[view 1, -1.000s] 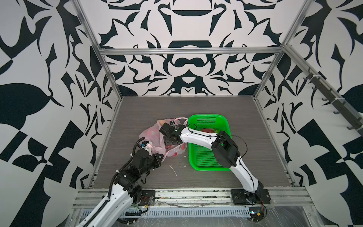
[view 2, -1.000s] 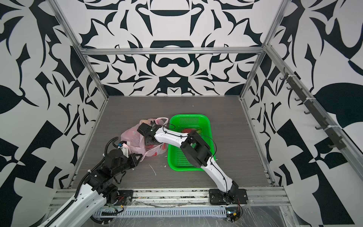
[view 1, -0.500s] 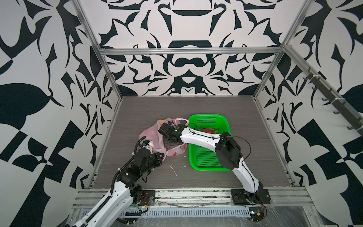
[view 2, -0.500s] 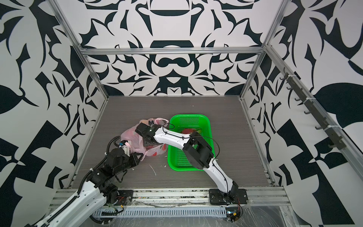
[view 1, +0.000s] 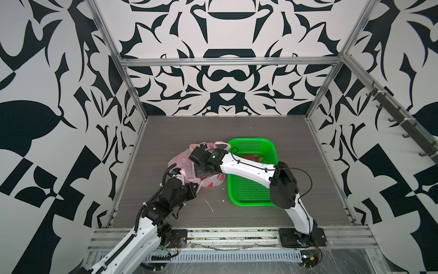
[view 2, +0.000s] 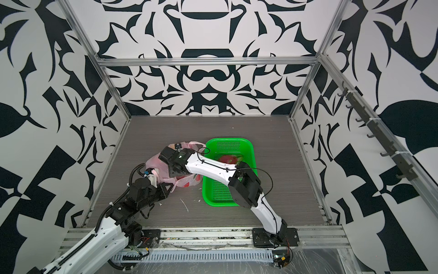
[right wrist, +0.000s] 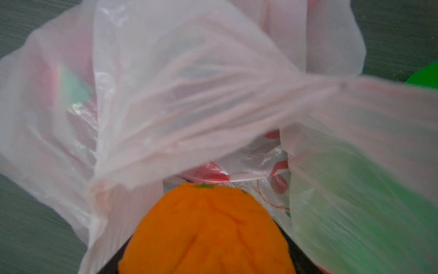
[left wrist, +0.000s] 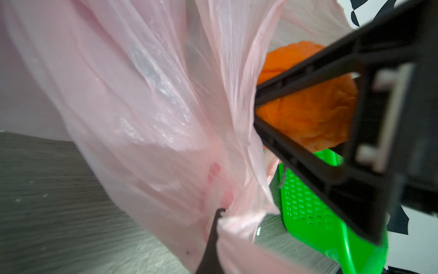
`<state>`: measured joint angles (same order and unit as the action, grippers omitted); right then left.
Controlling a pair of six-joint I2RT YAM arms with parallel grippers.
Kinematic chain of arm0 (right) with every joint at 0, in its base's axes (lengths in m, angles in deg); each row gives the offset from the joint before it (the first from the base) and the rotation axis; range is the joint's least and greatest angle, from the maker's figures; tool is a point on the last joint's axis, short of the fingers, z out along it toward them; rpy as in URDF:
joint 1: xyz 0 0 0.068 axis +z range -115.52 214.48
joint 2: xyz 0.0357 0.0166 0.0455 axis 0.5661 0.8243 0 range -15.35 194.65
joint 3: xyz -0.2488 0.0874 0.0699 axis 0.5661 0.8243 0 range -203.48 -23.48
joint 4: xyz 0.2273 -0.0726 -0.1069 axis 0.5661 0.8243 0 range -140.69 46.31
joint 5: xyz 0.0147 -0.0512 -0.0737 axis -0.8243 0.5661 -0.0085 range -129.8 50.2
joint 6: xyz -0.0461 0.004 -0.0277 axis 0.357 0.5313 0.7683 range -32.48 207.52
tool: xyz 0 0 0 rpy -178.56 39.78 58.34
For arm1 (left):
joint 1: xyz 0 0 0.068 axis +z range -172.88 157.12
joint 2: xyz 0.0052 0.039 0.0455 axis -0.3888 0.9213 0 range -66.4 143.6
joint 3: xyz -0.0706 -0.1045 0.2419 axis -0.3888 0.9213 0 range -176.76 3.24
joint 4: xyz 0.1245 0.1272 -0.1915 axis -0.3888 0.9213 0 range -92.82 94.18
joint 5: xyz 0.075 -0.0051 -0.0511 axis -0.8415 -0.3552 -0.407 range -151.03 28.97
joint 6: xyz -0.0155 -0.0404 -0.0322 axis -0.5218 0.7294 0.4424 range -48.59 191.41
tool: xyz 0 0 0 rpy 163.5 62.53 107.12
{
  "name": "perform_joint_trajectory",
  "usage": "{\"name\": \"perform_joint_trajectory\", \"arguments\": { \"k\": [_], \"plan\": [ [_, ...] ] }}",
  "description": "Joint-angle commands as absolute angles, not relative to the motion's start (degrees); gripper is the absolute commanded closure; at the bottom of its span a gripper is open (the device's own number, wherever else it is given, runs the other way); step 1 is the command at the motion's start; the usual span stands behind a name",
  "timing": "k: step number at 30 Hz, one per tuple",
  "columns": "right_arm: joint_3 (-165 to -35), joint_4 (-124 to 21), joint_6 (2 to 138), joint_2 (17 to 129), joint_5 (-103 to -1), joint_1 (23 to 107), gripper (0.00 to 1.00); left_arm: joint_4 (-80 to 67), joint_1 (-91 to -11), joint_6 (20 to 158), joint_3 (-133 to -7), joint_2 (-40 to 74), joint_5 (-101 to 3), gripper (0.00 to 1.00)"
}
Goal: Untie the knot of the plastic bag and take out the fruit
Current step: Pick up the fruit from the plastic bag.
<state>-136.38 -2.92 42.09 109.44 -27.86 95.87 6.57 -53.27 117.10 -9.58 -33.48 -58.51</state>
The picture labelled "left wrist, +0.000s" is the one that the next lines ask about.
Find orange fruit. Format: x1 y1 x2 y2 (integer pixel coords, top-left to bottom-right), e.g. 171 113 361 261
255 41 358 153

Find pink plastic bag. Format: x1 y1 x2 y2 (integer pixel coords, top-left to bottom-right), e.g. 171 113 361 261
1 1 351 274

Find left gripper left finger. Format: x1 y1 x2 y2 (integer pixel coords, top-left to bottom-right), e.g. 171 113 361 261
195 208 225 274

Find green plastic basket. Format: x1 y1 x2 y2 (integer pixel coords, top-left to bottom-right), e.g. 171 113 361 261
278 163 388 274

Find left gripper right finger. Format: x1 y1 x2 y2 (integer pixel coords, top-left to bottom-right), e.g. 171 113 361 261
254 1 438 244

